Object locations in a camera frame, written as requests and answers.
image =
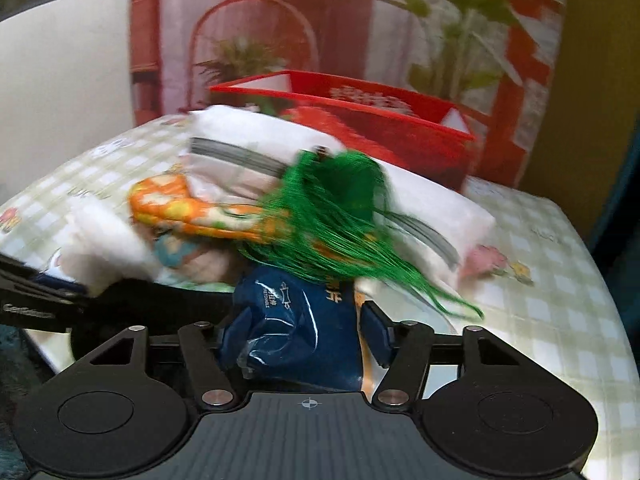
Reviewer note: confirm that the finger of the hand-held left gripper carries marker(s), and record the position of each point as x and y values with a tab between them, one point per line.
50	287

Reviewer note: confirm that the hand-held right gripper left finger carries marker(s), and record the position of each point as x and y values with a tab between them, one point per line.
201	352

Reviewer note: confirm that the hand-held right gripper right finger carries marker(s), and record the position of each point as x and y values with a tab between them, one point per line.
374	331

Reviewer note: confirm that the white plastic bag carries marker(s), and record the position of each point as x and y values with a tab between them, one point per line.
105	245

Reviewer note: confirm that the blue snack packet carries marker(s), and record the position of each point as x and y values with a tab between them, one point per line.
300	335

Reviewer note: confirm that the red paper box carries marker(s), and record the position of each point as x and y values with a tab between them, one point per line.
400	145

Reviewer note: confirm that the dark teal fuzzy cloth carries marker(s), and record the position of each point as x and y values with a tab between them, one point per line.
12	360

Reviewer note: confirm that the black cloth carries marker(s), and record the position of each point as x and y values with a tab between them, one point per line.
150	305

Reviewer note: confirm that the pastel printed cloth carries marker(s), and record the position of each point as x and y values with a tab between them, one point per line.
180	257

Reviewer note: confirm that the green thread tassel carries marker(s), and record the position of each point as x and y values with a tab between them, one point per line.
325	220

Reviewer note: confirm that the white grey-striped towel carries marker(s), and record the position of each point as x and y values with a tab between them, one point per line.
440	210

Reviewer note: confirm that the orange patterned packet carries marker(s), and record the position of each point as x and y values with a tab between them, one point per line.
165	200

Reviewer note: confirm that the green checked tablecloth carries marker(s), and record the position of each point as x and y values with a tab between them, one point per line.
550	285

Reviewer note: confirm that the wall poster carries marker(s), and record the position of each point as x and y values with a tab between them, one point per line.
350	20

